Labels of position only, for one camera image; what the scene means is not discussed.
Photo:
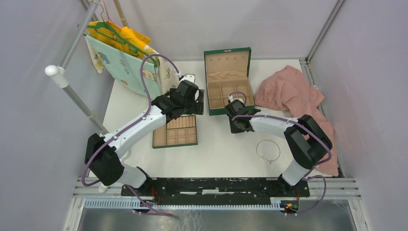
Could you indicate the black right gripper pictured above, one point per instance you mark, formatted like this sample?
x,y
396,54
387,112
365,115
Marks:
x,y
233,129

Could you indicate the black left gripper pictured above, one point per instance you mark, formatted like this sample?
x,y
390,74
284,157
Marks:
x,y
197,109

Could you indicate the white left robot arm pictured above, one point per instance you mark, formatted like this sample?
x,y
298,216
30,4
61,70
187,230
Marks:
x,y
104,153

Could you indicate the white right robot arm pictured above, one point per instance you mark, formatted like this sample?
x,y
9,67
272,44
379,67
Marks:
x,y
308,143

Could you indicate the green jewelry tray insert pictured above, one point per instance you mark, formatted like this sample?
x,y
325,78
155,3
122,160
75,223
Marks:
x,y
177,133

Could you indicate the green jewelry box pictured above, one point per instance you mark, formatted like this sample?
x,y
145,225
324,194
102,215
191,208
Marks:
x,y
227,74

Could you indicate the white cartoon print garment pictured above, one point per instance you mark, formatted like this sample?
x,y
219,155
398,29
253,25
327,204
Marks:
x,y
166,75

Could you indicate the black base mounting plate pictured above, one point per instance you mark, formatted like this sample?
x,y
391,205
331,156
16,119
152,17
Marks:
x,y
217,191

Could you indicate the green clothes hanger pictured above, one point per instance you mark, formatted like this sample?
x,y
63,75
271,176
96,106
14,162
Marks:
x,y
121,36

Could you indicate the pink crumpled garment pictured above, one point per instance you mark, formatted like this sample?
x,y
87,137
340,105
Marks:
x,y
288,89

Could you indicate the mint cartoon print garment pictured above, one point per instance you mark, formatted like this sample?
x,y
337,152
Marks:
x,y
123,67

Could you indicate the yellow garment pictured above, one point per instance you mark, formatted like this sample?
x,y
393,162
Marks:
x,y
127,36

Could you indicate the metal clothes rack pole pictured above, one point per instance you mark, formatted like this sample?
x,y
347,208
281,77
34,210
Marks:
x,y
74,61

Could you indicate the aluminium frame rail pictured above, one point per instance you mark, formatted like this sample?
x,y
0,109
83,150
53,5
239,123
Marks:
x,y
306,61

